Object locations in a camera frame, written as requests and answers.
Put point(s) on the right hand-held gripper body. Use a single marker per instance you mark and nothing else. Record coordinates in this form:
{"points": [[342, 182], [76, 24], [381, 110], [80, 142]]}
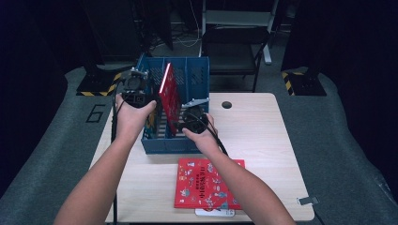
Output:
{"points": [[194, 120]]}

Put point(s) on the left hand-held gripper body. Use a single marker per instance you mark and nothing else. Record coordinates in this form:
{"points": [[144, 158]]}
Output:
{"points": [[134, 90]]}

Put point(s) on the blue plastic file rack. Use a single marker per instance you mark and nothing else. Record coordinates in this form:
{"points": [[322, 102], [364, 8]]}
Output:
{"points": [[175, 145]]}

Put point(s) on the red picture book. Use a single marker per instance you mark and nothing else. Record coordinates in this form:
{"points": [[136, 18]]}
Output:
{"points": [[170, 100], [200, 187]]}

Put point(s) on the blue monster picture book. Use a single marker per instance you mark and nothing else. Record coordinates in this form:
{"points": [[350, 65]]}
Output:
{"points": [[151, 120]]}

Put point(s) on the white caterpillar picture book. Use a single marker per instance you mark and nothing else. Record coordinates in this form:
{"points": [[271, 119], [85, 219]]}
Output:
{"points": [[216, 213]]}

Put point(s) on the person's right hand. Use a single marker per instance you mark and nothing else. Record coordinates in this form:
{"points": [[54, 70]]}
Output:
{"points": [[206, 140]]}

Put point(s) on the person's left hand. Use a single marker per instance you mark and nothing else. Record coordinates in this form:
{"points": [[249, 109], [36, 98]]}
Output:
{"points": [[131, 122]]}

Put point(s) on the black stand base yellow stripes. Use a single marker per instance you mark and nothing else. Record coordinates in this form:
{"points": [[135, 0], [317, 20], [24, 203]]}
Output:
{"points": [[100, 84], [308, 86]]}

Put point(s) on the round grey table grommet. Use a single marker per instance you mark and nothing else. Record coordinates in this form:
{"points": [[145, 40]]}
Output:
{"points": [[226, 105]]}

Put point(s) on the black tape floor marking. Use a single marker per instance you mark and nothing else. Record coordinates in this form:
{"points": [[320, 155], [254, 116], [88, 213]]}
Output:
{"points": [[91, 114]]}

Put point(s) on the black chair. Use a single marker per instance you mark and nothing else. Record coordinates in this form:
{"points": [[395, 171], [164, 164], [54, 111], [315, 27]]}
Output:
{"points": [[231, 62]]}

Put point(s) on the grey tape strip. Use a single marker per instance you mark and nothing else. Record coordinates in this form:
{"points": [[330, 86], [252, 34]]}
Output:
{"points": [[308, 200]]}

